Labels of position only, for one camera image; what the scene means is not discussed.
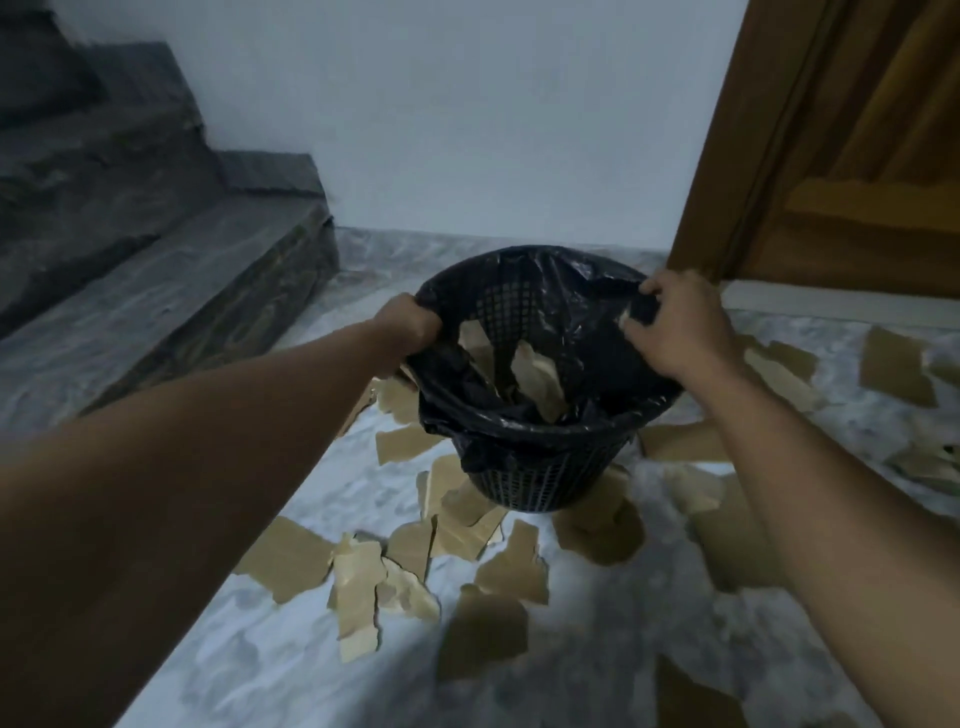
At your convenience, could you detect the person's right hand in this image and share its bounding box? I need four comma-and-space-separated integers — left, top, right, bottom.
620, 268, 741, 385

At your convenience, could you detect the person's left hand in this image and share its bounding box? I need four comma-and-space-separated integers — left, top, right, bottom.
371, 292, 444, 358

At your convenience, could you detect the black bin with liner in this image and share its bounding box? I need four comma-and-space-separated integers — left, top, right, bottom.
408, 245, 676, 514

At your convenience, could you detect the scatter of brown paper pieces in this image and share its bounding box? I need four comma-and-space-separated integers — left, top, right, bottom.
232, 322, 960, 728

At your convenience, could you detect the person's right forearm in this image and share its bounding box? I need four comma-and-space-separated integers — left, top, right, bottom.
693, 352, 960, 728

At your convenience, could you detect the person's left forearm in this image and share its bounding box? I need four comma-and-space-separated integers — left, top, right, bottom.
0, 314, 406, 728

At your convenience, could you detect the brown wooden door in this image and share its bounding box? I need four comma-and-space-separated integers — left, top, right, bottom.
742, 0, 960, 286

